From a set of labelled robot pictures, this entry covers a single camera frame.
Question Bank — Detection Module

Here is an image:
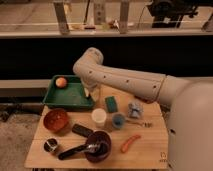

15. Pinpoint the black machine in background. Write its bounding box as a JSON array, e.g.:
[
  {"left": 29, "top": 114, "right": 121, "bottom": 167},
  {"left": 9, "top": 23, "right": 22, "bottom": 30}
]
[{"left": 147, "top": 0, "right": 198, "bottom": 28}]

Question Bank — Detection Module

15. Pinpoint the orange carrot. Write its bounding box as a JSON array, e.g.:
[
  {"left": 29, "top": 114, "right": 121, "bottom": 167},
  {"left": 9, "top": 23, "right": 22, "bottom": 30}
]
[{"left": 121, "top": 135, "right": 141, "bottom": 153}]

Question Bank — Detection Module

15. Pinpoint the red bowl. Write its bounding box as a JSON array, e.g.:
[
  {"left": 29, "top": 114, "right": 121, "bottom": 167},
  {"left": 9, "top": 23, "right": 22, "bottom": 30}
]
[{"left": 43, "top": 108, "right": 69, "bottom": 133}]

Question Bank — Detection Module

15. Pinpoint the small metal can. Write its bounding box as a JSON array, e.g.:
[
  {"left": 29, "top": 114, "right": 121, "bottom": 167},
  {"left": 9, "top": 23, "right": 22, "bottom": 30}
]
[{"left": 43, "top": 138, "right": 59, "bottom": 154}]

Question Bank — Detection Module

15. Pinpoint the dark maroon bowl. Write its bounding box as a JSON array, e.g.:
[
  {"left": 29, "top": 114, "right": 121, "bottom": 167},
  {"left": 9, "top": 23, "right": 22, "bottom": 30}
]
[{"left": 84, "top": 130, "right": 113, "bottom": 164}]

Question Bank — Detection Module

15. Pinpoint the black rectangular remote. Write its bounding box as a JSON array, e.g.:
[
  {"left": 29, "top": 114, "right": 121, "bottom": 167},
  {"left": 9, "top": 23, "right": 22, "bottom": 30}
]
[{"left": 72, "top": 124, "right": 93, "bottom": 137}]

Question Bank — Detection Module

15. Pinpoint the yellow banana piece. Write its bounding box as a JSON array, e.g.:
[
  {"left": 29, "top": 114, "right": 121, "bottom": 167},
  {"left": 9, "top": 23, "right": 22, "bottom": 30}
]
[{"left": 85, "top": 89, "right": 91, "bottom": 98}]

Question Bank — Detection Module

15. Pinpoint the silver fork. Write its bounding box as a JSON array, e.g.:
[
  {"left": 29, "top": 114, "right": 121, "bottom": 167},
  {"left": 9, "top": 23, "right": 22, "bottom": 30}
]
[{"left": 126, "top": 120, "right": 153, "bottom": 128}]

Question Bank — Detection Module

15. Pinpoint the green plastic tray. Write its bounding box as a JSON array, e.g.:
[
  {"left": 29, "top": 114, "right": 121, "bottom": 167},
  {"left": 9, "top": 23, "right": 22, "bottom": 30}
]
[{"left": 43, "top": 75, "right": 95, "bottom": 110}]

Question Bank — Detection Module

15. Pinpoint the orange apple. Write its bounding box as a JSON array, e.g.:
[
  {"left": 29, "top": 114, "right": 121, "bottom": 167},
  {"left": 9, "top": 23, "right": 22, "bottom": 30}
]
[{"left": 55, "top": 77, "right": 67, "bottom": 88}]

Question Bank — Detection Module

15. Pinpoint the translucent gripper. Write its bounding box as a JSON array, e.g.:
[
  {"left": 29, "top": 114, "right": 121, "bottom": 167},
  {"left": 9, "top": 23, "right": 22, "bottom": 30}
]
[{"left": 85, "top": 85, "right": 100, "bottom": 102}]

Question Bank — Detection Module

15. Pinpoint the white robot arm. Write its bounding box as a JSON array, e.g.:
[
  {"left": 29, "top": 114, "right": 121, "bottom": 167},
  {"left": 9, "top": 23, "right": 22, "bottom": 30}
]
[{"left": 73, "top": 47, "right": 213, "bottom": 171}]

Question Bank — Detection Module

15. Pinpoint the blue cup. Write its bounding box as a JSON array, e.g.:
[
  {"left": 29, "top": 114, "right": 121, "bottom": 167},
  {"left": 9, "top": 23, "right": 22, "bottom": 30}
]
[{"left": 112, "top": 113, "right": 125, "bottom": 129}]

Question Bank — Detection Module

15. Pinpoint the green sponge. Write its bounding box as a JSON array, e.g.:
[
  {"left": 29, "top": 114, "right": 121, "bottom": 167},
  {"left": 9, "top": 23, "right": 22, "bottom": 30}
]
[{"left": 105, "top": 96, "right": 118, "bottom": 113}]

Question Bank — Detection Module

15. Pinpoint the white cup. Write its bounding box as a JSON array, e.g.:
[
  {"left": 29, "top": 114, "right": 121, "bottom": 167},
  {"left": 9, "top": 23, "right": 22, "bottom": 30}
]
[{"left": 91, "top": 108, "right": 107, "bottom": 128}]

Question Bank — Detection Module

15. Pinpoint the black handled ladle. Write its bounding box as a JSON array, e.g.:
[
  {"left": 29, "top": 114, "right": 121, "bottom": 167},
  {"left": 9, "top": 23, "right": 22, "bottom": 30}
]
[{"left": 58, "top": 143, "right": 101, "bottom": 160}]

